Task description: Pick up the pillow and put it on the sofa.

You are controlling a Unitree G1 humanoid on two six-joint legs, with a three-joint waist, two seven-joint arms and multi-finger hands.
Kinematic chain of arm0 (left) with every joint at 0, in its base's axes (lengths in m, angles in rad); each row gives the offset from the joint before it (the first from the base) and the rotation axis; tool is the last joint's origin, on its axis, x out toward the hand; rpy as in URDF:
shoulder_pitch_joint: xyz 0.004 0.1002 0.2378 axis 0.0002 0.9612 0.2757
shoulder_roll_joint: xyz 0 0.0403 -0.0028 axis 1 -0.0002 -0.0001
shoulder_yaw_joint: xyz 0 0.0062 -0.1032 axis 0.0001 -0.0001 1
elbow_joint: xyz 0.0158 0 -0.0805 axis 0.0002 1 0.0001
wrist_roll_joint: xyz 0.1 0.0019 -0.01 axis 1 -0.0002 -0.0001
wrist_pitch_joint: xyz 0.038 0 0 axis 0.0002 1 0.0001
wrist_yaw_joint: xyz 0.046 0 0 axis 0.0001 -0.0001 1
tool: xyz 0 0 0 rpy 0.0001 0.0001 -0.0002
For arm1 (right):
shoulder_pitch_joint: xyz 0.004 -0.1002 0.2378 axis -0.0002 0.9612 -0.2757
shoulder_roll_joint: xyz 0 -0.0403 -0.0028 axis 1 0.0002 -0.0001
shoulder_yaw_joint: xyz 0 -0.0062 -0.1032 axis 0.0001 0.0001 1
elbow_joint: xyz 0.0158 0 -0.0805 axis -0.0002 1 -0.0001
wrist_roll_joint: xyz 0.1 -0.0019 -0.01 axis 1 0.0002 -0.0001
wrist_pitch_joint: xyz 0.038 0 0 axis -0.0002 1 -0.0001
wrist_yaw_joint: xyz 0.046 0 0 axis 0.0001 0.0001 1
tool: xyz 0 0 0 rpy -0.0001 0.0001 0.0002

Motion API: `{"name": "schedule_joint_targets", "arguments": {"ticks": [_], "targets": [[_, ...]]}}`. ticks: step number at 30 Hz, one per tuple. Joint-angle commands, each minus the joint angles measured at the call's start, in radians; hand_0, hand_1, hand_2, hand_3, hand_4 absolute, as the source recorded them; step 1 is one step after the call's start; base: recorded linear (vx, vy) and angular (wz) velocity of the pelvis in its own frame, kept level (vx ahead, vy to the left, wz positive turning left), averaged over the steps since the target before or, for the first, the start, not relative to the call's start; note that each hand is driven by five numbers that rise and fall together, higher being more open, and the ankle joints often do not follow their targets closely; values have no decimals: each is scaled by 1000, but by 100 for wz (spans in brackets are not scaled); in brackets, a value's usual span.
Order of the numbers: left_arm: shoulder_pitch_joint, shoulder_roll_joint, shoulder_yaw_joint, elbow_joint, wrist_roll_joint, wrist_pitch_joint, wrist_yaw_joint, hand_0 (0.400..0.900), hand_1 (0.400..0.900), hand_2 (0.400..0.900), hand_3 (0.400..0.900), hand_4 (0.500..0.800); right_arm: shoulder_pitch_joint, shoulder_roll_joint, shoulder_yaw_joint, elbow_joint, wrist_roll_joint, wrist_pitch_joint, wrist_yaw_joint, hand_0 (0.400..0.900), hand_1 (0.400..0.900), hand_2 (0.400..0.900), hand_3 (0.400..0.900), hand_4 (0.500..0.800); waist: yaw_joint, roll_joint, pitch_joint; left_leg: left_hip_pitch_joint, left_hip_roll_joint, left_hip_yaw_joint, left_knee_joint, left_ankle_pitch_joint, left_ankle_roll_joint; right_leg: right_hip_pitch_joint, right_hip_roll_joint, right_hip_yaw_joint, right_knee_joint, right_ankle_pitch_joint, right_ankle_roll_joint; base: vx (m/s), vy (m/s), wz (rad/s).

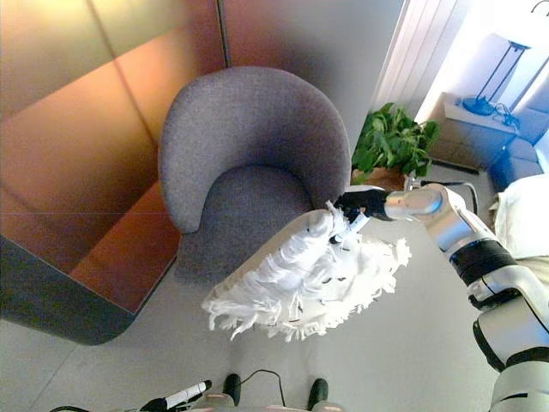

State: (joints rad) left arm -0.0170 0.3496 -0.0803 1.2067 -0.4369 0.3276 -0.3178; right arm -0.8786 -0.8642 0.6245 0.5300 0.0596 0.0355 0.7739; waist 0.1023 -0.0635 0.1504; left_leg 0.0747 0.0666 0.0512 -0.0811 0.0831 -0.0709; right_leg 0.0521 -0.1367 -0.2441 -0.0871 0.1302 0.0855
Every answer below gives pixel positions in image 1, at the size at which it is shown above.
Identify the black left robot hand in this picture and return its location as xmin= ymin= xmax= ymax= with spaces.
xmin=139 ymin=379 xmax=214 ymax=412

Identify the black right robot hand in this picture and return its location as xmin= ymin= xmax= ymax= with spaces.
xmin=329 ymin=185 xmax=389 ymax=244

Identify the white fringed pillow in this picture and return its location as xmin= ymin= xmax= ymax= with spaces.
xmin=201 ymin=199 xmax=413 ymax=343

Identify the white sofa cushion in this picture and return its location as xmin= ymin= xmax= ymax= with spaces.
xmin=488 ymin=173 xmax=549 ymax=261

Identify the light wooden planter box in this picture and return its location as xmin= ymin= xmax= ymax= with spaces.
xmin=351 ymin=167 xmax=413 ymax=192

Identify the black left robot foot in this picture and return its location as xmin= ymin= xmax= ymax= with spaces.
xmin=224 ymin=373 xmax=243 ymax=407

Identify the black robot foot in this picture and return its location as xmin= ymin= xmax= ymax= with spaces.
xmin=308 ymin=377 xmax=330 ymax=409
xmin=224 ymin=373 xmax=243 ymax=407

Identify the green leafy potted plant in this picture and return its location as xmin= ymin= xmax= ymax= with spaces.
xmin=351 ymin=101 xmax=442 ymax=184

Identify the grey fabric tub armchair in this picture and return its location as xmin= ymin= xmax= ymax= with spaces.
xmin=157 ymin=65 xmax=353 ymax=288

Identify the white side table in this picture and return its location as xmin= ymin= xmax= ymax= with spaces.
xmin=443 ymin=91 xmax=522 ymax=142

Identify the black right robot foot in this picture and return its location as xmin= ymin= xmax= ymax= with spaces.
xmin=308 ymin=377 xmax=330 ymax=409

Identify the table lamp with thin stem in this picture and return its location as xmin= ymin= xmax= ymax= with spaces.
xmin=462 ymin=32 xmax=538 ymax=117

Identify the brown wooden cabinet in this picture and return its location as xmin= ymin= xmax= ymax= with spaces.
xmin=0 ymin=0 xmax=228 ymax=347

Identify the thin black floor cable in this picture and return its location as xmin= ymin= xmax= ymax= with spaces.
xmin=238 ymin=369 xmax=287 ymax=407

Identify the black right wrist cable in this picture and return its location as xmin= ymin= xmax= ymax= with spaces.
xmin=410 ymin=173 xmax=480 ymax=212

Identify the tangled cable on table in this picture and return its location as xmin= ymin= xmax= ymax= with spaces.
xmin=492 ymin=101 xmax=522 ymax=130

